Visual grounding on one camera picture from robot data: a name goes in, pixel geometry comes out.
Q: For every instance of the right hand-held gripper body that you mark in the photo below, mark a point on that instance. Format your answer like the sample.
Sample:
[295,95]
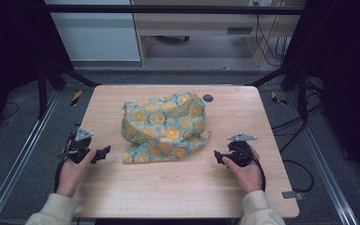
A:
[241,153]

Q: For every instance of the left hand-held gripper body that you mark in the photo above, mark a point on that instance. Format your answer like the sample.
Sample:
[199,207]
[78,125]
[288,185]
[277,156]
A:
[78,149]

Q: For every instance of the teal cloth with yellow circles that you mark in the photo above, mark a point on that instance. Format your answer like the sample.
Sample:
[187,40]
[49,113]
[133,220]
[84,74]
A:
[164,125]

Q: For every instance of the person's right hand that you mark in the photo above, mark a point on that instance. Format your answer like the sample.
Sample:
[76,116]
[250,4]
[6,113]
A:
[248,176]

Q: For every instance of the person's left hand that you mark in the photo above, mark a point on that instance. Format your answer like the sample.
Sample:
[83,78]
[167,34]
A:
[72,175]

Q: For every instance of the yellow black floor tape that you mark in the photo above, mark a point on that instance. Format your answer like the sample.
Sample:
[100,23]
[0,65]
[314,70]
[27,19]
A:
[77,97]
[276,98]

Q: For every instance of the black round table grommet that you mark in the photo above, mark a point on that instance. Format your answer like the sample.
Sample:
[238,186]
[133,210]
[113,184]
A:
[207,98]

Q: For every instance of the grey tape strip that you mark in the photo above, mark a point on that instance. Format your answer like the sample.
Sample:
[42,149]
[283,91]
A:
[292,195]

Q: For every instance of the black curtain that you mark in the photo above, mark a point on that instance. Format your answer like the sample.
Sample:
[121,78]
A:
[9,56]
[343,62]

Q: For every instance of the white cabinet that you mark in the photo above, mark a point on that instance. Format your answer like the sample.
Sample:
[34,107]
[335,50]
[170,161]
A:
[97,34]

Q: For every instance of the light wooden desk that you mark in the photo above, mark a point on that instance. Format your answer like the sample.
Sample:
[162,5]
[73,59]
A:
[197,23]

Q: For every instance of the aluminium floor rail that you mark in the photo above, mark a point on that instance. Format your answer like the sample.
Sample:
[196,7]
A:
[22,156]
[325,162]

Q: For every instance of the black metal frame stand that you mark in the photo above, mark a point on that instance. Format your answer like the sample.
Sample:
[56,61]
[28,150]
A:
[302,90]
[42,90]

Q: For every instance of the black horizontal frame bar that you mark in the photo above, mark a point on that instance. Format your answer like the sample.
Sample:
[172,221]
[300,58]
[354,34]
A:
[175,9]

